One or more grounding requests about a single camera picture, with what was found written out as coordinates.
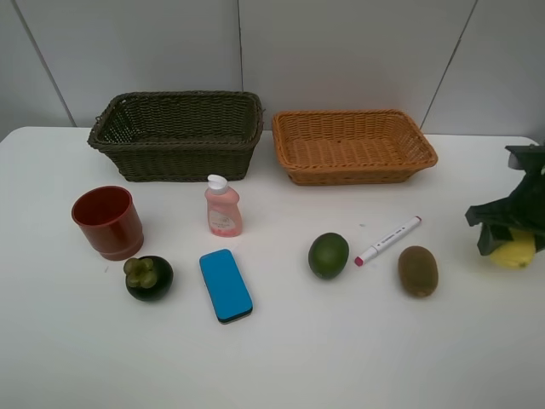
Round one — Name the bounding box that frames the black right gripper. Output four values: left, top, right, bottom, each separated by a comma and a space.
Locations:
465, 145, 544, 256

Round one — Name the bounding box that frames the orange wicker basket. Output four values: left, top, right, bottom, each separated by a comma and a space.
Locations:
272, 109, 438, 186

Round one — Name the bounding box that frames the white pink-capped marker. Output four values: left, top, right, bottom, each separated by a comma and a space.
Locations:
354, 216, 422, 267

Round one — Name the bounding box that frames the yellow lemon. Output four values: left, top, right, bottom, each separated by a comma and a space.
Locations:
490, 228, 536, 269

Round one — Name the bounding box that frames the dark purple mangosteen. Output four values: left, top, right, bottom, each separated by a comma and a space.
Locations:
123, 256, 174, 302

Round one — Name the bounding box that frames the green lime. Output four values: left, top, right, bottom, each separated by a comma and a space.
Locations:
307, 233, 349, 279

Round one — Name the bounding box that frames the pink soap bottle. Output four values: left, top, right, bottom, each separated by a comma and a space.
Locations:
205, 175, 243, 238

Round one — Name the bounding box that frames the blue board eraser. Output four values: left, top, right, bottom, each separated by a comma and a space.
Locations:
199, 249, 253, 324

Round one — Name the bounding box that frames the red plastic cup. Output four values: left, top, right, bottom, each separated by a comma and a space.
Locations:
72, 186, 144, 261

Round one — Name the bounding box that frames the brown kiwi fruit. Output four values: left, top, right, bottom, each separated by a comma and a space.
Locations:
398, 245, 439, 298

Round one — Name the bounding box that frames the dark brown wicker basket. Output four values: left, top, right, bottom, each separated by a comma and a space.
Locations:
88, 90, 263, 182

